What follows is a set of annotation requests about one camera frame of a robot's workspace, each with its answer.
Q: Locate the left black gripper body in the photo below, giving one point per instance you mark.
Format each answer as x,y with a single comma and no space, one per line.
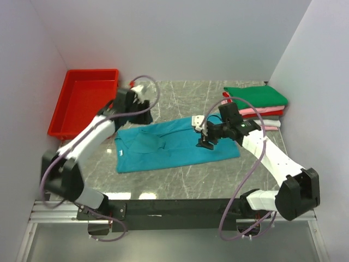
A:
140,109

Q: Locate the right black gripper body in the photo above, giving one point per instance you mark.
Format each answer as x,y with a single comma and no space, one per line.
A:
206,137

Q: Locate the teal t shirt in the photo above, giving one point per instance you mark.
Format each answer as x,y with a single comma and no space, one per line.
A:
166,145

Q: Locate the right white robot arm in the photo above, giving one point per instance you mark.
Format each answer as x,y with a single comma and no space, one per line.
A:
299,188

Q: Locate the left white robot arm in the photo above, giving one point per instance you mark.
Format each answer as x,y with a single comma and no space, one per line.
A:
60,170

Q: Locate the red folded t shirt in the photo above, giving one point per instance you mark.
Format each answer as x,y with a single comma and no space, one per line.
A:
278,113

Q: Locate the light pink bottom t shirt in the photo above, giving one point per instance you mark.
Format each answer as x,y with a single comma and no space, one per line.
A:
270,128

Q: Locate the white folded t shirt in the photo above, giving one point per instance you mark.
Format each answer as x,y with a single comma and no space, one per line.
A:
272,123

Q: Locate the green folded t shirt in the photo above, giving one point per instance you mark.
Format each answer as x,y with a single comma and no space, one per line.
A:
258,96

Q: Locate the grey folded t shirt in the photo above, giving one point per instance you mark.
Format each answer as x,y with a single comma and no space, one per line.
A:
272,118

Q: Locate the red plastic bin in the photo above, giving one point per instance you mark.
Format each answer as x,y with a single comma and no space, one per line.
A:
83,94

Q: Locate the black base beam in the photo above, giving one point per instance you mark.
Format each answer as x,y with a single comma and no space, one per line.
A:
153,214

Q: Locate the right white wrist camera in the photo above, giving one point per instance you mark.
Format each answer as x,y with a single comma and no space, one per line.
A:
196,123

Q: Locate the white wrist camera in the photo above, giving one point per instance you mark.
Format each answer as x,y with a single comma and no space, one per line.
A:
140,91
196,123

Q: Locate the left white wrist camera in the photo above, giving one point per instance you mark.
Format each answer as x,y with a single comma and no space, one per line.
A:
140,91

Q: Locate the aluminium frame rail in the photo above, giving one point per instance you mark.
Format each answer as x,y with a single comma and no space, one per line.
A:
52,210

